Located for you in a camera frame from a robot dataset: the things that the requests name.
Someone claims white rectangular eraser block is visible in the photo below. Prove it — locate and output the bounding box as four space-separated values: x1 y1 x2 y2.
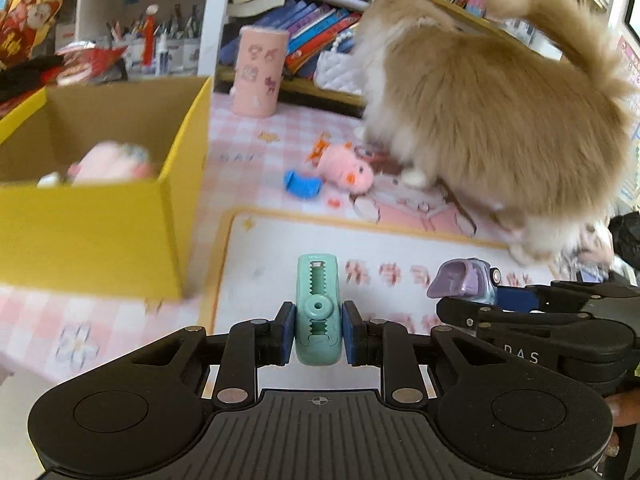
37 171 65 188

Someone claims pink plush doll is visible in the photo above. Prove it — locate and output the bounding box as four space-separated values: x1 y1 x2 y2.
307 138 374 195

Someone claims blue toy piece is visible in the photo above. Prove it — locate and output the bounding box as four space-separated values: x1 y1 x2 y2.
283 170 323 200

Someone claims pink fluffy pouch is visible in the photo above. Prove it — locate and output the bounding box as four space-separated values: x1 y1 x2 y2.
67 141 156 184

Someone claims white quilted pearl handbag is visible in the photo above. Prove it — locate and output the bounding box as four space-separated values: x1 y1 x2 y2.
314 30 362 96

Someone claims pink checkered tablecloth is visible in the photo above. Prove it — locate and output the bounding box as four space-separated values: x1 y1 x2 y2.
1 95 554 382

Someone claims pink cylindrical cup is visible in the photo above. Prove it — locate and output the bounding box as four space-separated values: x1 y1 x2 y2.
230 26 290 118

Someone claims yellow cardboard box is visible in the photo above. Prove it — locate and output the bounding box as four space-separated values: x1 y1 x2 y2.
1 77 212 300

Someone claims purple toy car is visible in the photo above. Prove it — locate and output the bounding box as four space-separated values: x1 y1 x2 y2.
426 258 501 304

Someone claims orange white fluffy cat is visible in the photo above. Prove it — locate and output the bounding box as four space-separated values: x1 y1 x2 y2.
352 0 634 264

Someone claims mint green clip toy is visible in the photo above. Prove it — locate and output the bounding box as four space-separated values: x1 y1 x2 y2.
295 254 342 366

